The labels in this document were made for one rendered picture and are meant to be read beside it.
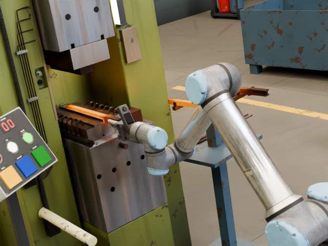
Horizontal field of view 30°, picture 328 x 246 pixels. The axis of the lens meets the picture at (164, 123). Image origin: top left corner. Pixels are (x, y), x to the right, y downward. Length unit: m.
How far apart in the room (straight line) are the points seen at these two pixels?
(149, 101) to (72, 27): 0.69
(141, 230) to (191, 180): 1.43
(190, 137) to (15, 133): 0.72
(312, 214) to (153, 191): 1.14
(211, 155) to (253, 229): 0.87
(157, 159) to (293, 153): 2.23
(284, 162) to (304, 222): 2.49
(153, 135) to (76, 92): 0.89
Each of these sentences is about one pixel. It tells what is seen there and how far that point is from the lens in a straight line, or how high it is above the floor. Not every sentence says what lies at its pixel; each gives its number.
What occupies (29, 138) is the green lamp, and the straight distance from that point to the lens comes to 2.58.
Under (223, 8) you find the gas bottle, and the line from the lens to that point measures 10.27.
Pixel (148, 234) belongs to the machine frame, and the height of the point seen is 0.36.
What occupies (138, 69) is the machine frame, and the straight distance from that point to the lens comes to 3.15.
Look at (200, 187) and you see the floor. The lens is 4.35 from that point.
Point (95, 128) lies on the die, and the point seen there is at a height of 0.97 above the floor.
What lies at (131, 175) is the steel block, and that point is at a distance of 2.98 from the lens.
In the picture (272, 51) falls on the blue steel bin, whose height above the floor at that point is 0.28.
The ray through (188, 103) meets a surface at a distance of 3.00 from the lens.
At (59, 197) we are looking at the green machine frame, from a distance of 3.03.
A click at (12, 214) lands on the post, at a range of 2.66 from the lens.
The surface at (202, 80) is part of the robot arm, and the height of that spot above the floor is 1.30.
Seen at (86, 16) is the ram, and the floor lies 1.49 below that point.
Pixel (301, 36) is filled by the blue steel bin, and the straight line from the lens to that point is 6.36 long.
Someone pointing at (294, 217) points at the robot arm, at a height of 0.86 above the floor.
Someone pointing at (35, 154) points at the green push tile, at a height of 1.03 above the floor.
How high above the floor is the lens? 1.90
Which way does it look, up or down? 19 degrees down
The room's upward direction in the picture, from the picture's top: 9 degrees counter-clockwise
